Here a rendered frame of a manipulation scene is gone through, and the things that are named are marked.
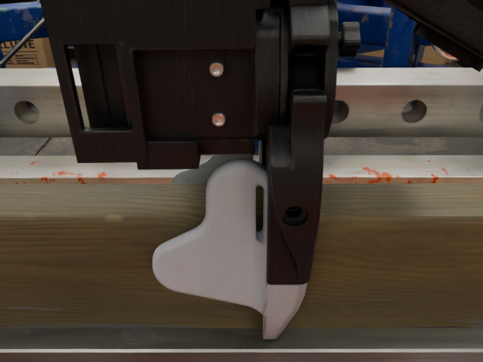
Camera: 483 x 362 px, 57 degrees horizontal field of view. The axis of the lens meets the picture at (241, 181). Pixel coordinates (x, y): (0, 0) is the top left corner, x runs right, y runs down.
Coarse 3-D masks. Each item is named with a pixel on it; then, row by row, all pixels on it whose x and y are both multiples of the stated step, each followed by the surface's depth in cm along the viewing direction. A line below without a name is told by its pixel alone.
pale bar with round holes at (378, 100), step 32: (0, 96) 38; (32, 96) 38; (352, 96) 38; (384, 96) 38; (416, 96) 38; (448, 96) 38; (480, 96) 38; (0, 128) 40; (32, 128) 40; (64, 128) 40; (352, 128) 40; (384, 128) 40; (416, 128) 40; (448, 128) 40; (480, 128) 40
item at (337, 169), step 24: (0, 168) 36; (24, 168) 36; (48, 168) 36; (72, 168) 36; (96, 168) 36; (120, 168) 36; (336, 168) 35; (360, 168) 35; (384, 168) 35; (408, 168) 35; (432, 168) 35; (456, 168) 35; (480, 168) 35
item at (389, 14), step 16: (336, 0) 101; (352, 0) 103; (368, 0) 105; (352, 16) 81; (368, 16) 80; (384, 16) 79; (400, 16) 73; (368, 32) 81; (384, 32) 80; (400, 32) 74; (400, 48) 75; (416, 48) 78; (384, 64) 77; (400, 64) 76; (416, 64) 80
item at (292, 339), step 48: (0, 336) 21; (48, 336) 21; (96, 336) 21; (144, 336) 21; (192, 336) 21; (240, 336) 21; (288, 336) 21; (336, 336) 21; (384, 336) 21; (432, 336) 21; (480, 336) 21
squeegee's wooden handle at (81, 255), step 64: (0, 192) 19; (64, 192) 19; (128, 192) 19; (192, 192) 19; (256, 192) 19; (384, 192) 19; (448, 192) 19; (0, 256) 19; (64, 256) 19; (128, 256) 19; (320, 256) 19; (384, 256) 19; (448, 256) 19; (0, 320) 21; (64, 320) 21; (128, 320) 21; (192, 320) 21; (256, 320) 21; (320, 320) 21; (384, 320) 21; (448, 320) 21
